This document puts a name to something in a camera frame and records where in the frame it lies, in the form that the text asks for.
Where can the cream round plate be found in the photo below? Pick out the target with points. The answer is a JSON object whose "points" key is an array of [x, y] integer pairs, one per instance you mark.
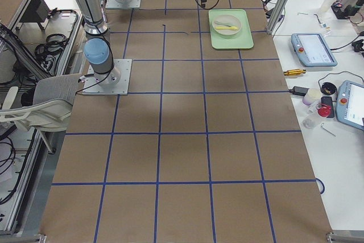
{"points": [[230, 19]]}

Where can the yellow plastic fork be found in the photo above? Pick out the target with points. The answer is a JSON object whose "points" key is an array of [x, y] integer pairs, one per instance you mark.
{"points": [[227, 28]]}

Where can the pale green plastic spoon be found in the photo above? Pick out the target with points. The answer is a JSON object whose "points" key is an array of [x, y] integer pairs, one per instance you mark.
{"points": [[223, 23]]}

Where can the green plastic tray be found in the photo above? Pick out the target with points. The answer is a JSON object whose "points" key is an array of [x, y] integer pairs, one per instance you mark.
{"points": [[243, 40]]}

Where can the gold cylindrical tool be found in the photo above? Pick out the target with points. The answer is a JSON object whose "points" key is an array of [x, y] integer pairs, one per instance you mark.
{"points": [[294, 72]]}

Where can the upper teach pendant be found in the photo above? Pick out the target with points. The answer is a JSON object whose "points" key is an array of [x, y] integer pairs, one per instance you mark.
{"points": [[312, 50]]}

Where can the teach pendant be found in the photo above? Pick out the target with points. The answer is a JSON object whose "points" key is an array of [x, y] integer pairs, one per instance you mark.
{"points": [[312, 50], [349, 106]]}

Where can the black power adapter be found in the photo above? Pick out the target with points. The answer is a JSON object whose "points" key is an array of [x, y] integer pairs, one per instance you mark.
{"points": [[299, 91]]}

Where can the white cup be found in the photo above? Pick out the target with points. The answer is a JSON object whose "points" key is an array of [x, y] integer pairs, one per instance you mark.
{"points": [[311, 96]]}

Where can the red lid jar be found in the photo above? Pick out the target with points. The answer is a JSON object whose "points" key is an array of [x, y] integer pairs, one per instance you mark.
{"points": [[324, 110]]}

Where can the grey office chair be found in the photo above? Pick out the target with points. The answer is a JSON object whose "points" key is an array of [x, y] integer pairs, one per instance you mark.
{"points": [[50, 110]]}

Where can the lower teach pendant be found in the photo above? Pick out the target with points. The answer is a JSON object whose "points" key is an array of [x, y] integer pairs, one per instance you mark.
{"points": [[349, 106]]}

